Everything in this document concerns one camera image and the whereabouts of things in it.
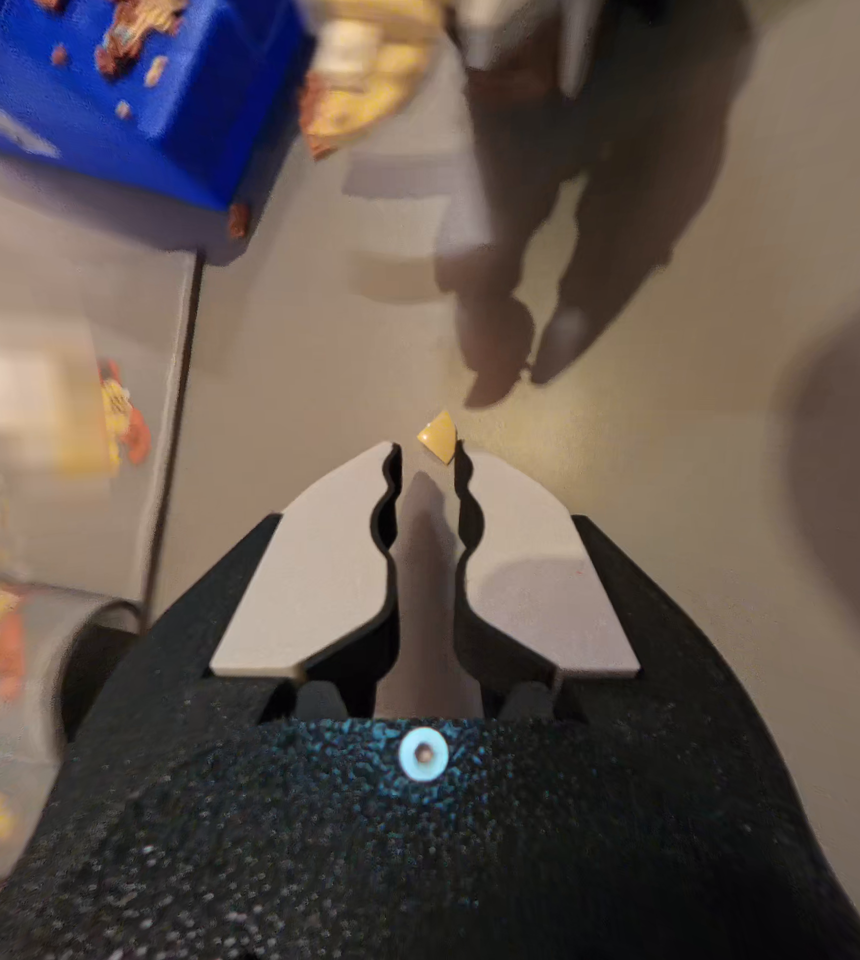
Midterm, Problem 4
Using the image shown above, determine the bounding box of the group of small loose bricks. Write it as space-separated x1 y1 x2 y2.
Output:
32 0 193 123

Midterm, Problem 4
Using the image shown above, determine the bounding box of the grey desk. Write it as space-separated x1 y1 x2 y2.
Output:
0 0 860 960

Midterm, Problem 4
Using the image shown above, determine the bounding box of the grey instruction booklet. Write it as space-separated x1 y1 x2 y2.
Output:
0 142 202 888

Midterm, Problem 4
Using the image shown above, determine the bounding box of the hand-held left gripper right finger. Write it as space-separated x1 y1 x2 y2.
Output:
453 441 641 715

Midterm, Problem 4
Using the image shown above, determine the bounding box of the tan and brown brick model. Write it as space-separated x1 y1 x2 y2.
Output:
298 0 446 160

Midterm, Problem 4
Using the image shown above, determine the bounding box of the blue plastic storage bin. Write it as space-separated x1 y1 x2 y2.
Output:
0 0 308 216

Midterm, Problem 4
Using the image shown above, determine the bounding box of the tan curved brick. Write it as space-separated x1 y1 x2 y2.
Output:
416 408 460 467

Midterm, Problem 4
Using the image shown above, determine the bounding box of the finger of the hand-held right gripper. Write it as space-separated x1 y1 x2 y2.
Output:
557 0 606 99
462 0 511 73

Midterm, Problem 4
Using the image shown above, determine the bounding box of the person's right hand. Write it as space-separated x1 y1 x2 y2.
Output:
466 37 613 181

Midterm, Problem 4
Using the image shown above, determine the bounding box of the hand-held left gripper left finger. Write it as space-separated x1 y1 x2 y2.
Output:
208 441 403 715

